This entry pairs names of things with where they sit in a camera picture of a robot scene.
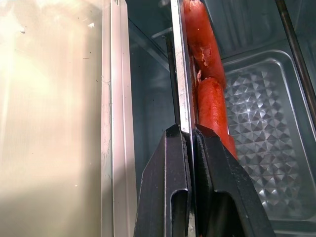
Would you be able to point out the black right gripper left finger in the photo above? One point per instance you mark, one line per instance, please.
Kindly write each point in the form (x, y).
(163, 185)

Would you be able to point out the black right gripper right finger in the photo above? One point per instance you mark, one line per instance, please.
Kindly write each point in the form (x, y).
(222, 187)

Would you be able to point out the silver metal baking tray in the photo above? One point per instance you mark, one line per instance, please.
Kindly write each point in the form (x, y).
(183, 86)

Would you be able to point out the textured oven drip pan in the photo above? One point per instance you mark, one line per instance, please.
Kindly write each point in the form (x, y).
(266, 123)

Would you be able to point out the short red sausage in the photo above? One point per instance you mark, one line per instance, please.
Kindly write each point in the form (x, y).
(211, 108)

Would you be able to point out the long red sausage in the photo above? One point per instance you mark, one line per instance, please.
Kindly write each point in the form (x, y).
(203, 42)

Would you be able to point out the dark heating element rod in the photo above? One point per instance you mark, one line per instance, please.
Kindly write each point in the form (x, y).
(297, 56)

